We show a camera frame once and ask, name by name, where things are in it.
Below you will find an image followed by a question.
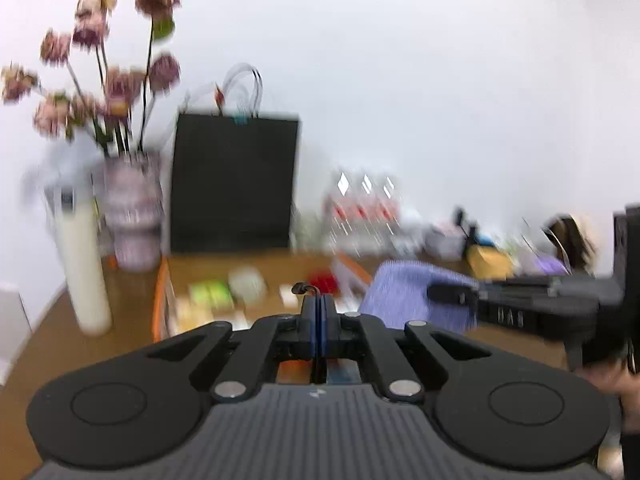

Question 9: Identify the black paper bag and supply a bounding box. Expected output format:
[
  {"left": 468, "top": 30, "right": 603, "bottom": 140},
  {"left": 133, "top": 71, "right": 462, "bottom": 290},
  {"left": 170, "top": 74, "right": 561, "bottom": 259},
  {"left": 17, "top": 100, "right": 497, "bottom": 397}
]
[{"left": 170, "top": 62, "right": 301, "bottom": 256}]

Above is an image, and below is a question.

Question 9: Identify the yellow mug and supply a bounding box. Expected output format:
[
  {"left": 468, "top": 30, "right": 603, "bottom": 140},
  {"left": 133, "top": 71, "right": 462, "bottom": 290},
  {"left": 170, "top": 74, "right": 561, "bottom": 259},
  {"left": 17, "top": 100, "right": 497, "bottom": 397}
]
[{"left": 467, "top": 245, "right": 514, "bottom": 279}]

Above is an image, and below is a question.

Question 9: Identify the printed tin box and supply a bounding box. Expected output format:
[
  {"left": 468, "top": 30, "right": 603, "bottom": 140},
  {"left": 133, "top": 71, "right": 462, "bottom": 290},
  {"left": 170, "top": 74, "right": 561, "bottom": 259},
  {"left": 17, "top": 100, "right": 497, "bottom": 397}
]
[{"left": 425, "top": 222, "right": 469, "bottom": 262}]

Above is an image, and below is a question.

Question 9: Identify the green tissue pack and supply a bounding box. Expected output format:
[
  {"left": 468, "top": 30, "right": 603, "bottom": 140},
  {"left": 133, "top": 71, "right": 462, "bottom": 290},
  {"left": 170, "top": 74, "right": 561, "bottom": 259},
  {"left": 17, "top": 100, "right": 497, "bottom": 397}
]
[{"left": 189, "top": 280, "right": 235, "bottom": 311}]

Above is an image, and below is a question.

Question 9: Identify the purple cloth pouch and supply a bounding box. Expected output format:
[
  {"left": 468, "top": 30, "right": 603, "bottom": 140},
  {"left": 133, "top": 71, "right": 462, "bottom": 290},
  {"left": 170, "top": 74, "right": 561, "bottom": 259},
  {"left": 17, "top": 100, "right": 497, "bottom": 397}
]
[{"left": 359, "top": 260, "right": 479, "bottom": 336}]

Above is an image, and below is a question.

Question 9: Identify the purple white box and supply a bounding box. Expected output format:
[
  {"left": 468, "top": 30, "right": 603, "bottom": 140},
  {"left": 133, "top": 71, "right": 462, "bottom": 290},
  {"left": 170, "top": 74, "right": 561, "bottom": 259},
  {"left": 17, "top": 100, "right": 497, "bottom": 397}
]
[{"left": 532, "top": 252, "right": 569, "bottom": 275}]

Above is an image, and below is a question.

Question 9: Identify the brown bag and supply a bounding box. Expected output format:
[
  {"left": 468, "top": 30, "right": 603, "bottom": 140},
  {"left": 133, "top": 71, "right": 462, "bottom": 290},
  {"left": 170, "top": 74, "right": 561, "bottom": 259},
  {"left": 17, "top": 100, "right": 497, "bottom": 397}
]
[{"left": 542, "top": 214, "right": 599, "bottom": 276}]

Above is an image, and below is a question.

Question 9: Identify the orange cardboard box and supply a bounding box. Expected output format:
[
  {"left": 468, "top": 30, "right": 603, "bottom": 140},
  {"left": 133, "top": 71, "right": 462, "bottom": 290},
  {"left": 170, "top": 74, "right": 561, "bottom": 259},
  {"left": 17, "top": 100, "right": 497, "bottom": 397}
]
[{"left": 151, "top": 251, "right": 377, "bottom": 386}]

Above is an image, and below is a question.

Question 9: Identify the red rose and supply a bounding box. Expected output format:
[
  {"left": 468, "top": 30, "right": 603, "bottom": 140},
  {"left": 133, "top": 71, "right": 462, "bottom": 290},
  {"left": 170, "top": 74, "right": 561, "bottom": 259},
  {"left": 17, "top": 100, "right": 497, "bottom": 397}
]
[{"left": 307, "top": 271, "right": 342, "bottom": 295}]

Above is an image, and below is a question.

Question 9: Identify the white printed calendar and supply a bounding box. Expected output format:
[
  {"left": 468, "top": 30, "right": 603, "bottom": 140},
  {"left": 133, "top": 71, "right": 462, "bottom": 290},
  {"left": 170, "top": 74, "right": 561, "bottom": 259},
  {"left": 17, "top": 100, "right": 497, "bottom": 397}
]
[{"left": 0, "top": 282, "right": 34, "bottom": 386}]

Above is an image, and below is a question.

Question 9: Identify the person's right hand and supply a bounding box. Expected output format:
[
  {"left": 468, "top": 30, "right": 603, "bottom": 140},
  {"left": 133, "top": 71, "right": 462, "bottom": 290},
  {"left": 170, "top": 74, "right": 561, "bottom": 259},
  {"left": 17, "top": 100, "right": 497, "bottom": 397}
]
[{"left": 572, "top": 360, "right": 628, "bottom": 436}]

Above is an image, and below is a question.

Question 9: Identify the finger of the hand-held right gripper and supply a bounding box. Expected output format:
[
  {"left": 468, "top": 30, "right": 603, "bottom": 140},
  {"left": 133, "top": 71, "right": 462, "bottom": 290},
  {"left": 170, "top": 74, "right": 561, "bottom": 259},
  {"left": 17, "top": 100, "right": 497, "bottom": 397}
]
[
  {"left": 479, "top": 274, "right": 617, "bottom": 295},
  {"left": 427, "top": 282, "right": 481, "bottom": 307}
]

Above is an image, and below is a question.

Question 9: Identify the dried pink flower bouquet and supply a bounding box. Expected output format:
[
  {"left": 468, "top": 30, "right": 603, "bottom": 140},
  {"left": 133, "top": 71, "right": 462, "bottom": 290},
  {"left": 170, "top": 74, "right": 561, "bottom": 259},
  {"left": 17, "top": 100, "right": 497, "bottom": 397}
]
[{"left": 0, "top": 0, "right": 191, "bottom": 157}]

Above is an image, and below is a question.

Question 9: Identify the clear water bottle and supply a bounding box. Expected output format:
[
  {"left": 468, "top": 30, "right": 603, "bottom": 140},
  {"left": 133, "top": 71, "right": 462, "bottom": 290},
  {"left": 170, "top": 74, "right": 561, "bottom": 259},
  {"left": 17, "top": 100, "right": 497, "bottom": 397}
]
[
  {"left": 377, "top": 177, "right": 406, "bottom": 252},
  {"left": 324, "top": 172, "right": 357, "bottom": 256},
  {"left": 352, "top": 174, "right": 381, "bottom": 254}
]

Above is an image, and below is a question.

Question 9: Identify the wooden desktop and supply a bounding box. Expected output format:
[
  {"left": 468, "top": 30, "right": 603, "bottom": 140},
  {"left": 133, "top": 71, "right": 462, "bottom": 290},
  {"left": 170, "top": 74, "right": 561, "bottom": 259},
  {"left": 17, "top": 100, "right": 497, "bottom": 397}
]
[{"left": 0, "top": 252, "right": 623, "bottom": 480}]

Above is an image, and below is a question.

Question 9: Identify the white thermos bottle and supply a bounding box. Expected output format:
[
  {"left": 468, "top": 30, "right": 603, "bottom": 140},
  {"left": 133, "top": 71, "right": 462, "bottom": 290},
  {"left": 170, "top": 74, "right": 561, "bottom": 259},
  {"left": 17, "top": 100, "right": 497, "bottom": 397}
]
[{"left": 47, "top": 182, "right": 114, "bottom": 337}]

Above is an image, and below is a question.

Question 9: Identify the purple white vase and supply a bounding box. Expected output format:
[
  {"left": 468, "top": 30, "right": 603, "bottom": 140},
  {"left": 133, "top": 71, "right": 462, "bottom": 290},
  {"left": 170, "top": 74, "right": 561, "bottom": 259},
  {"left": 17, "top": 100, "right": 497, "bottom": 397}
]
[{"left": 102, "top": 152, "right": 166, "bottom": 274}]

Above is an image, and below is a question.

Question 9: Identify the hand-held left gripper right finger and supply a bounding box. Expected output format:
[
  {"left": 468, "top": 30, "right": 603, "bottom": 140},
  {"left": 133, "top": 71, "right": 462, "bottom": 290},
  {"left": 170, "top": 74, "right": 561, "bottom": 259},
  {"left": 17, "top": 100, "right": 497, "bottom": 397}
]
[{"left": 320, "top": 295, "right": 494, "bottom": 402}]

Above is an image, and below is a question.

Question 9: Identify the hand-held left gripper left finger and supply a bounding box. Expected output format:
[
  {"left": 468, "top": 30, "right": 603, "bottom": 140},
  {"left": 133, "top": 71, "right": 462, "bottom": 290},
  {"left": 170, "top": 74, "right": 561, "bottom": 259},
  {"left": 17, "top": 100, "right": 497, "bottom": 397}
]
[{"left": 144, "top": 295, "right": 319, "bottom": 402}]

